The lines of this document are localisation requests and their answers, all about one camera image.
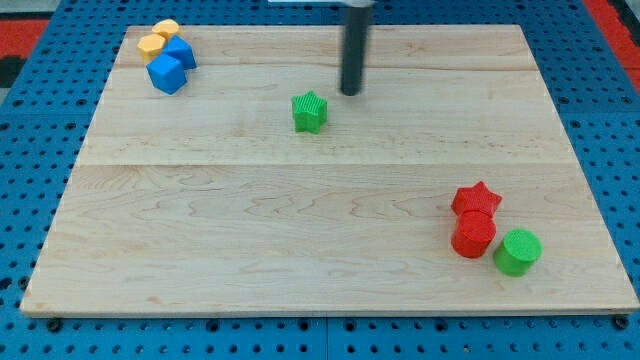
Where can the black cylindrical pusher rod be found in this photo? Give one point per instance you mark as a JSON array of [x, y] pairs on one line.
[[355, 35]]

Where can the front blue cube block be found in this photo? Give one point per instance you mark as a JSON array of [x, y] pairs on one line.
[[166, 74]]

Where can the rear yellow hexagon block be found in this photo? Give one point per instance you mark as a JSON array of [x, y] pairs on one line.
[[167, 28]]

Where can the red star block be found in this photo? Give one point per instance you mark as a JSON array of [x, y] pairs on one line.
[[477, 198]]

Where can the front yellow hexagon block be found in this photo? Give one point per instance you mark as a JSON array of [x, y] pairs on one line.
[[150, 46]]

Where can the rear blue cube block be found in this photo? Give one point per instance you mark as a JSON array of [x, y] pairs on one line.
[[181, 50]]

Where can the blue cube block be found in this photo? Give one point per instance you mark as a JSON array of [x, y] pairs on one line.
[[181, 50], [166, 74]]

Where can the green star block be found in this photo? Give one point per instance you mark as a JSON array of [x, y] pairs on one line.
[[309, 112]]

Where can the wooden board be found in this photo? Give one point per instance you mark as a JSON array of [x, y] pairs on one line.
[[207, 203]]

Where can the green cylinder block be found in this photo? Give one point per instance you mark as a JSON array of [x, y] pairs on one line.
[[518, 251]]

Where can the red cylinder block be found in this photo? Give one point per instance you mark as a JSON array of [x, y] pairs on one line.
[[473, 234]]

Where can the yellow hexagon block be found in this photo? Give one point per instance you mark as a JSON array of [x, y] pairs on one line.
[[150, 46], [167, 28]]

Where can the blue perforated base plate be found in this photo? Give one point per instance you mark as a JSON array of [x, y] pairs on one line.
[[48, 110]]

